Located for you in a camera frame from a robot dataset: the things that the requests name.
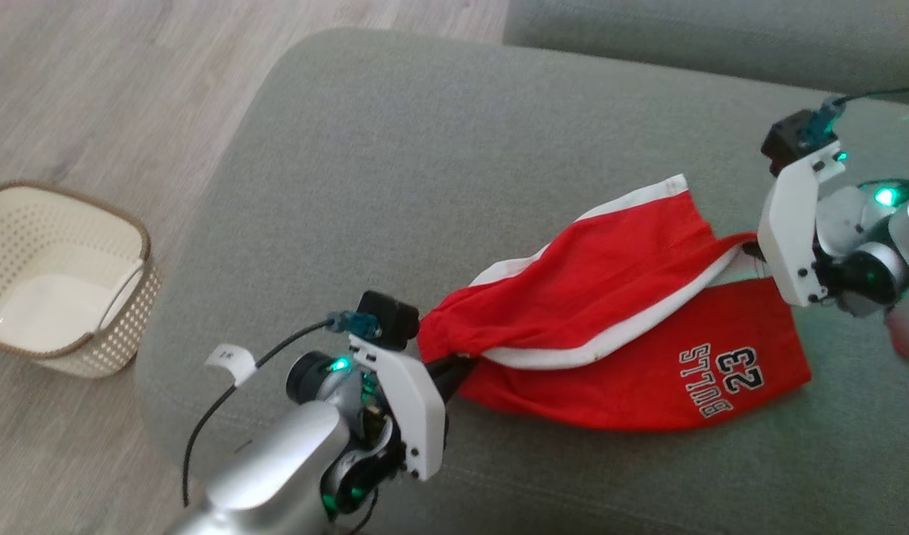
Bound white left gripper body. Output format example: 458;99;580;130
348;334;449;482

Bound black left cable blue plug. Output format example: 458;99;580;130
181;311;384;510

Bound white cable tag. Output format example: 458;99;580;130
205;343;258;387

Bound black right cable blue plug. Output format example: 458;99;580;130
807;85;909;142

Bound red basketball shorts white stripes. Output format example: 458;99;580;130
417;175;812;432

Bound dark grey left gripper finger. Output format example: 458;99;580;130
427;357;477;402

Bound grey sofa seat cushion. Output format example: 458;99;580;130
502;0;909;97

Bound black cable blue plug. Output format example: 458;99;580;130
807;85;909;142
181;311;384;510

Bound large grey sofa chaise cushion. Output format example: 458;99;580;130
135;28;909;535

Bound cream laundry basket brown rim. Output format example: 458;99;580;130
0;182;163;380

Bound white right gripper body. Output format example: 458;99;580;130
757;140;847;308

